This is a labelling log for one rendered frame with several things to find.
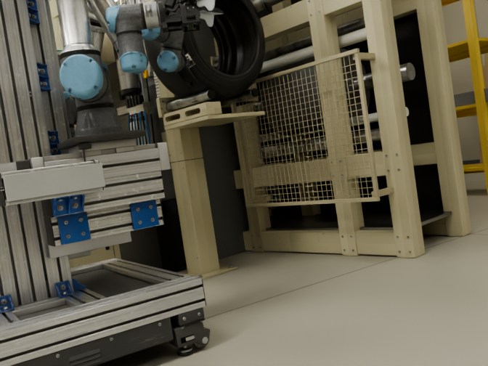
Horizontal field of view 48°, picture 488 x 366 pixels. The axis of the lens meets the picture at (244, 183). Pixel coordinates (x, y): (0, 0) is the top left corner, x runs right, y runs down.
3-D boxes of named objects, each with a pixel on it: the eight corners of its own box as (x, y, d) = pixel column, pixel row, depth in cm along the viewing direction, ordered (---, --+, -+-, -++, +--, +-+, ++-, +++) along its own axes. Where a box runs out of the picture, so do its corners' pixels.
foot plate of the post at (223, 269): (170, 277, 296) (169, 274, 295) (208, 266, 313) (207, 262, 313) (200, 281, 276) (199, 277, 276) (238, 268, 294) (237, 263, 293)
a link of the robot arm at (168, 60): (178, 50, 197) (175, 73, 198) (184, 51, 207) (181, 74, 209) (157, 46, 197) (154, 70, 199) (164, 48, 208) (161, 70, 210)
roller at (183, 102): (174, 107, 278) (169, 112, 276) (169, 100, 276) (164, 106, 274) (217, 94, 253) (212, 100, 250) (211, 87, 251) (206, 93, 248)
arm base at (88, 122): (83, 136, 163) (78, 103, 163) (70, 141, 176) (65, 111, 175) (131, 131, 171) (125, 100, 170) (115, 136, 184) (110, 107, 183)
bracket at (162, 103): (158, 118, 274) (155, 98, 274) (218, 113, 301) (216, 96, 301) (162, 116, 272) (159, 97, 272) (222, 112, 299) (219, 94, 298)
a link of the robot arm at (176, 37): (173, 17, 192) (168, 48, 194) (190, 22, 202) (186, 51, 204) (155, 14, 195) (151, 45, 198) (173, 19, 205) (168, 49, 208)
